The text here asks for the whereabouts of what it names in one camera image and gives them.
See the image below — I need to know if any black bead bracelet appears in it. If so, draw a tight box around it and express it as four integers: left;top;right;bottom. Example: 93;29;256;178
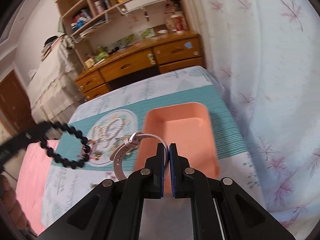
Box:
39;121;92;170

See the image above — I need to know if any silver watch with band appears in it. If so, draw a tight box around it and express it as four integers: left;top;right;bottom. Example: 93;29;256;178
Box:
110;132;169;181

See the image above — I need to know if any pink plastic tray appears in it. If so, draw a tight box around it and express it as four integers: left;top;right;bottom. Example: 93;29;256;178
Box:
134;102;221;181

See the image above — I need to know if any red string bracelet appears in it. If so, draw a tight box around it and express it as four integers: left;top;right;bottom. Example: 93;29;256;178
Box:
78;139;106;161

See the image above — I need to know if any white pearl necklace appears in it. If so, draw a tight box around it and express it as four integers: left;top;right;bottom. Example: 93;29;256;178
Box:
89;118;125;149

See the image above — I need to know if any person's left hand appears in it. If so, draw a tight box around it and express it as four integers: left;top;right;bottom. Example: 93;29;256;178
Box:
1;175;28;239

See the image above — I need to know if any pink quilt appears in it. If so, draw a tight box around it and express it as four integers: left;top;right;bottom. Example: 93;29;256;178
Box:
16;142;52;235

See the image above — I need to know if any brown wooden door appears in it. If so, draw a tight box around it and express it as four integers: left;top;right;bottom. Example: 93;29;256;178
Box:
1;70;35;132

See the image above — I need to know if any tree print tablecloth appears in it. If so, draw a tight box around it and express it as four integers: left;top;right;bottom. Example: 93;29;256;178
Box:
41;66;264;228

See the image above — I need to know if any white lace cover cloth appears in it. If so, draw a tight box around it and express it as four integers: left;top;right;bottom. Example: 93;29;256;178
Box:
27;35;84;123

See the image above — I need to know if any wooden desk with drawers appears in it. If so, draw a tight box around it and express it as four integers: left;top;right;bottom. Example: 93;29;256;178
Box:
75;30;205;101

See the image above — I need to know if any red white cup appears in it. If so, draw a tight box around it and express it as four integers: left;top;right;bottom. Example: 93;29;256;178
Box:
170;11;188;31

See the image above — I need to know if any floral white curtain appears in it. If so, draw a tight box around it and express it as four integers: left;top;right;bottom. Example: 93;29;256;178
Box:
183;0;319;239

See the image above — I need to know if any wooden shelf hutch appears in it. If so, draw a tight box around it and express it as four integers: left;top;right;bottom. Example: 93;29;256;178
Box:
54;0;189;68

